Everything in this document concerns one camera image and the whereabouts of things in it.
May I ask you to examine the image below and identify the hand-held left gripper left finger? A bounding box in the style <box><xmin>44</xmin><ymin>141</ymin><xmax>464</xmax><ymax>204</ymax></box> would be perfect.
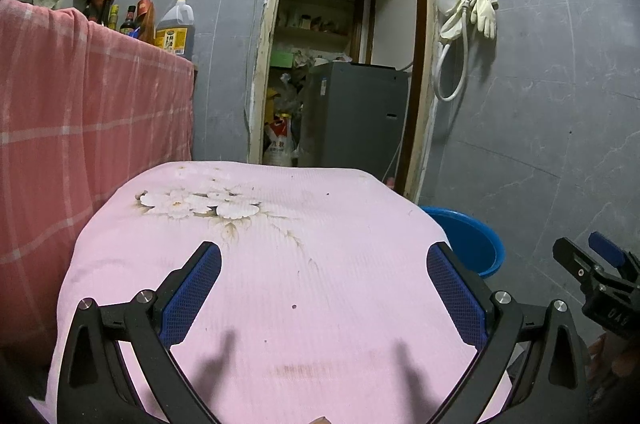
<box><xmin>57</xmin><ymin>241</ymin><xmax>223</xmax><ymax>424</ymax></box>

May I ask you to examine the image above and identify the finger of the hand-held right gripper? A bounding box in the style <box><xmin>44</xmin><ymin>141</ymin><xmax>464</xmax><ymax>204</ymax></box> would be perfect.
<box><xmin>588</xmin><ymin>231</ymin><xmax>640</xmax><ymax>281</ymax></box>
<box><xmin>552</xmin><ymin>237</ymin><xmax>626</xmax><ymax>294</ymax></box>

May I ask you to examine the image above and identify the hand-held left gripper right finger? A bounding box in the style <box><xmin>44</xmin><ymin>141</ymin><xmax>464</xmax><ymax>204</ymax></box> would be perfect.
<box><xmin>426</xmin><ymin>243</ymin><xmax>588</xmax><ymax>424</ymax></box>

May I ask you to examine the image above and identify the blue plastic basin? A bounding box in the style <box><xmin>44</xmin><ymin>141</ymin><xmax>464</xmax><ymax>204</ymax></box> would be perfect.
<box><xmin>419</xmin><ymin>205</ymin><xmax>506</xmax><ymax>280</ymax></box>

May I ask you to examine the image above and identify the person's right hand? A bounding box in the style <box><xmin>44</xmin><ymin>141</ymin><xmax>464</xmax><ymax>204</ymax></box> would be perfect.
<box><xmin>586</xmin><ymin>333</ymin><xmax>640</xmax><ymax>405</ymax></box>

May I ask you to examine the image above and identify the pink floral blanket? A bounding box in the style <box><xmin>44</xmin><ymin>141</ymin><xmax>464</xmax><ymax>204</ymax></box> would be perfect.
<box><xmin>30</xmin><ymin>161</ymin><xmax>513</xmax><ymax>424</ymax></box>

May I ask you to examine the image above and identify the white red printed sack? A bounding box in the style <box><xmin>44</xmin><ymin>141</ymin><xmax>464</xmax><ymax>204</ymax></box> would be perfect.
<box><xmin>263</xmin><ymin>113</ymin><xmax>296</xmax><ymax>167</ymax></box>

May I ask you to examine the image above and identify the pink checked cloth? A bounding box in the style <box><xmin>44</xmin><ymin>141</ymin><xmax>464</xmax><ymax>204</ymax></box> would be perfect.
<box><xmin>0</xmin><ymin>0</ymin><xmax>196</xmax><ymax>345</ymax></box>

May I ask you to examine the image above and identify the pair of cream rubber gloves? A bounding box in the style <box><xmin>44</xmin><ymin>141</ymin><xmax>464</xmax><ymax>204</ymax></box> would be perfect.
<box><xmin>472</xmin><ymin>0</ymin><xmax>499</xmax><ymax>39</ymax></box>

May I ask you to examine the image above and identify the large cooking oil jug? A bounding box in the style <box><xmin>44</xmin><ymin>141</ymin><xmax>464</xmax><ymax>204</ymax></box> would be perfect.
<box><xmin>155</xmin><ymin>0</ymin><xmax>197</xmax><ymax>58</ymax></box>

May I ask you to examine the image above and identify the wooden storage shelf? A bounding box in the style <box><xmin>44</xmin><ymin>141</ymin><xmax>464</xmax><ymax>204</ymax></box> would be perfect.
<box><xmin>275</xmin><ymin>0</ymin><xmax>366</xmax><ymax>50</ymax></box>

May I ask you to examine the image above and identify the wooden door frame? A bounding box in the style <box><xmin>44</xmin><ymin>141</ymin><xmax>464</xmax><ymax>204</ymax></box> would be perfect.
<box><xmin>247</xmin><ymin>0</ymin><xmax>441</xmax><ymax>205</ymax></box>

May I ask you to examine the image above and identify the white shower hose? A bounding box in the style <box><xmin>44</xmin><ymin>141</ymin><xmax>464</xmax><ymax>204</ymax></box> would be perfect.
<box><xmin>432</xmin><ymin>0</ymin><xmax>478</xmax><ymax>102</ymax></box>

